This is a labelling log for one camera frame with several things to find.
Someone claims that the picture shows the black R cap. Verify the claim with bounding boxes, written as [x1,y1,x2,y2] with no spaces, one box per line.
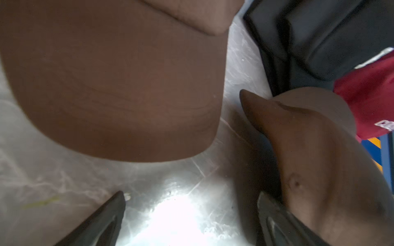
[244,0,394,96]

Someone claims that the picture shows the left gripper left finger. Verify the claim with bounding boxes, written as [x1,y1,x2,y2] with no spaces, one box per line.
[56,191,126,246]

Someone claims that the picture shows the brown Colorado cap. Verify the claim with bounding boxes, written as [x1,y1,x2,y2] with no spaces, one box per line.
[1,1,244,162]

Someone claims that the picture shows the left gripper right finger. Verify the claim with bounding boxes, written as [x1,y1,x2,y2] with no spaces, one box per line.
[257,192,328,246]

